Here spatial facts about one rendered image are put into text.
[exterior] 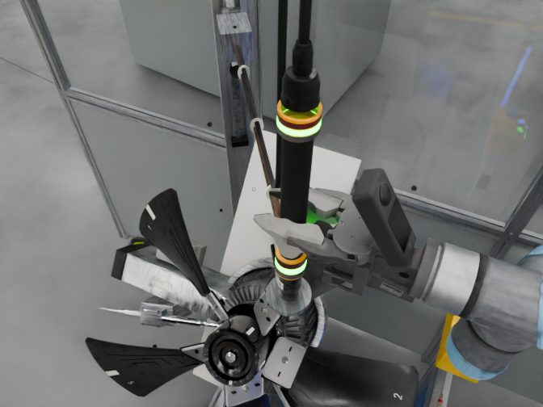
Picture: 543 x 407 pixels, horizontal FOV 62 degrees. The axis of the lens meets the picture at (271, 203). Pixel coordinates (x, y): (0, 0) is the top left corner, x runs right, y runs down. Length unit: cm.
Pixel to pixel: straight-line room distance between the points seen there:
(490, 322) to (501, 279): 5
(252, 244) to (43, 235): 191
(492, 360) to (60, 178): 285
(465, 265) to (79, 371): 206
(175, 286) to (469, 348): 72
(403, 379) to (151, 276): 62
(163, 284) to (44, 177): 216
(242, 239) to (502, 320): 75
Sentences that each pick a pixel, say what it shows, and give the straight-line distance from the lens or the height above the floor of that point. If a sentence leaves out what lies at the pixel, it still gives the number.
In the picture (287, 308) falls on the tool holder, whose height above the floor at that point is 147.
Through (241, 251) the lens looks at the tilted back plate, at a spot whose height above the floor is 113.
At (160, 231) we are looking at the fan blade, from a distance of 100.
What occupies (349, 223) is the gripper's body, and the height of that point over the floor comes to 167.
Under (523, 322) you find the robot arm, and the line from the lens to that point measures 55.
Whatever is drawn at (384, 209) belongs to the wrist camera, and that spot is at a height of 173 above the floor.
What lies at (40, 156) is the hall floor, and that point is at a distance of 339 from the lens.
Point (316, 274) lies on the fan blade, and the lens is 85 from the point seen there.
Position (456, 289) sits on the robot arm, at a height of 166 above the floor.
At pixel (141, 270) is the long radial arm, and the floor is 112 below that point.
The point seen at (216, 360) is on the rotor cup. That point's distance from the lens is 95.
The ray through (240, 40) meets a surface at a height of 156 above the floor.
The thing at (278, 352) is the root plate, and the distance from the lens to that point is 97.
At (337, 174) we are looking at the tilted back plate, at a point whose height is 133.
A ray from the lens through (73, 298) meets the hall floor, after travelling 259.
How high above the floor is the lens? 209
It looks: 50 degrees down
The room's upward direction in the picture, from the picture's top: straight up
